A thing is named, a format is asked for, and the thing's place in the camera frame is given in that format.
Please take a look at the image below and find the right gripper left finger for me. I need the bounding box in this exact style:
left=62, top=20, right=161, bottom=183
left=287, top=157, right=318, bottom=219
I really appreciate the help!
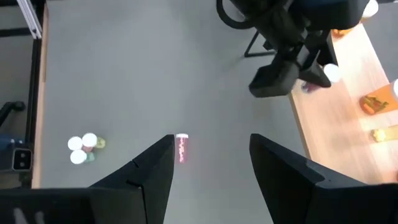
left=0, top=134, right=175, bottom=224

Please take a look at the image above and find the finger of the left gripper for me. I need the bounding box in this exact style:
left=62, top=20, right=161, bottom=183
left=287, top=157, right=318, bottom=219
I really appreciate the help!
left=300, top=58, right=332, bottom=88
left=248, top=58, right=299, bottom=98

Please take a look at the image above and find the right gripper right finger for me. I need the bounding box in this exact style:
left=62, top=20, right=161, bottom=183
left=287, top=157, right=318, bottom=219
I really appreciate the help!
left=250, top=133, right=398, bottom=224

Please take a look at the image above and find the small dark pink pill bottle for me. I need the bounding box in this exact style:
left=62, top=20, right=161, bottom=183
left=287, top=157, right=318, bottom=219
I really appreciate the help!
left=300, top=63, right=342, bottom=94

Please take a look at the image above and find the small teal pill bottle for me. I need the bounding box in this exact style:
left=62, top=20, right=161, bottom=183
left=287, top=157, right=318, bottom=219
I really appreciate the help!
left=69, top=149, right=96, bottom=165

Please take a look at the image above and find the small yellow-green pill bottle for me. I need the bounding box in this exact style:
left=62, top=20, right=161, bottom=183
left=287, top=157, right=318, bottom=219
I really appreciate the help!
left=81, top=132, right=106, bottom=149

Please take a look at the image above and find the small yellow pill bottle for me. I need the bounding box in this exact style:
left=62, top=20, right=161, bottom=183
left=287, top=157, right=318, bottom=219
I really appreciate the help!
left=369, top=124, right=398, bottom=143

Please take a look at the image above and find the wooden shelf with black legs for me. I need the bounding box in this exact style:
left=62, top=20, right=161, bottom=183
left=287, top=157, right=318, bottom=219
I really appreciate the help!
left=244, top=21, right=398, bottom=184

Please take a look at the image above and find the silver aluminium extrusion bar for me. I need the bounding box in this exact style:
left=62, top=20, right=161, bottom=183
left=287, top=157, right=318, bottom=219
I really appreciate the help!
left=16, top=0, right=44, bottom=40

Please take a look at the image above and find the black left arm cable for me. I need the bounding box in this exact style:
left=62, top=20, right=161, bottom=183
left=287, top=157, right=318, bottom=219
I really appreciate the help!
left=216, top=0, right=259, bottom=30

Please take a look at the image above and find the table-level camera box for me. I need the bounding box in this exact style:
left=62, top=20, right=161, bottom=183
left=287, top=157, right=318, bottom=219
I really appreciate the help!
left=0, top=133, right=34, bottom=175

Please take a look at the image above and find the black aluminium table frame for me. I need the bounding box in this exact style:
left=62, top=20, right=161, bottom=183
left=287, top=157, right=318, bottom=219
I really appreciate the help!
left=0, top=0, right=47, bottom=189

